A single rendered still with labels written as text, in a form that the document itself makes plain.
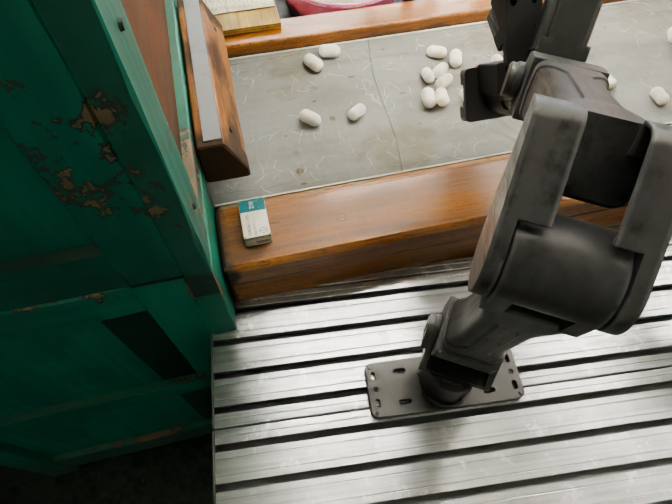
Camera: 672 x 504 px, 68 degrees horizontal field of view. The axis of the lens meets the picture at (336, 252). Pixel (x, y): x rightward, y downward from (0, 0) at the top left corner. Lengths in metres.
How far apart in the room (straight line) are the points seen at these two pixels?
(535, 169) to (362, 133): 0.52
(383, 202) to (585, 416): 0.38
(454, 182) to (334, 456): 0.40
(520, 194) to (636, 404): 0.51
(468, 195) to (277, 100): 0.34
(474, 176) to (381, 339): 0.26
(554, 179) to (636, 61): 0.76
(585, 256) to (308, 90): 0.63
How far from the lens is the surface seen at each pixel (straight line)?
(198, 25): 0.80
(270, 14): 0.95
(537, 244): 0.31
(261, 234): 0.64
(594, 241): 0.32
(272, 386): 0.68
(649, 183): 0.32
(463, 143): 0.81
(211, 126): 0.65
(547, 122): 0.31
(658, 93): 0.99
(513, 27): 0.65
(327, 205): 0.68
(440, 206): 0.70
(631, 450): 0.76
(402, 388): 0.67
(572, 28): 0.59
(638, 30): 1.13
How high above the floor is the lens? 1.32
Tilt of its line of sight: 61 degrees down
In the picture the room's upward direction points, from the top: 2 degrees clockwise
